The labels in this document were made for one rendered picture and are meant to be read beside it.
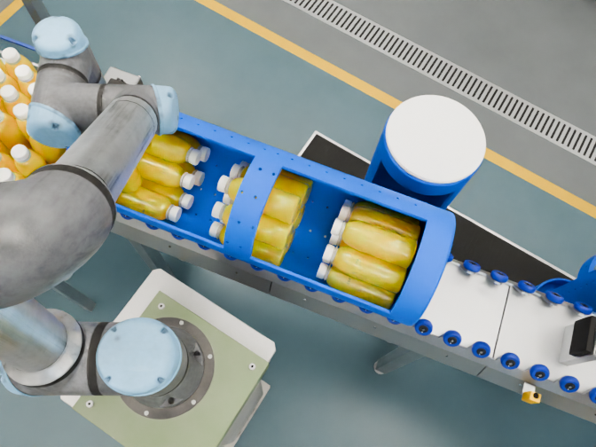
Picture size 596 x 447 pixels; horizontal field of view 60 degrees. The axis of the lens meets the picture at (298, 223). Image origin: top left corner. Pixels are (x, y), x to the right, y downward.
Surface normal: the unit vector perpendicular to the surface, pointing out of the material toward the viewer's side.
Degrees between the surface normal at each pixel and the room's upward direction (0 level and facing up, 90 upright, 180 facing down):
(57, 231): 54
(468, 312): 0
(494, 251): 0
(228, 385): 1
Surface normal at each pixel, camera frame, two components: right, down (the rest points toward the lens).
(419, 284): -0.18, 0.22
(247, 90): 0.05, -0.36
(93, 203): 0.86, -0.34
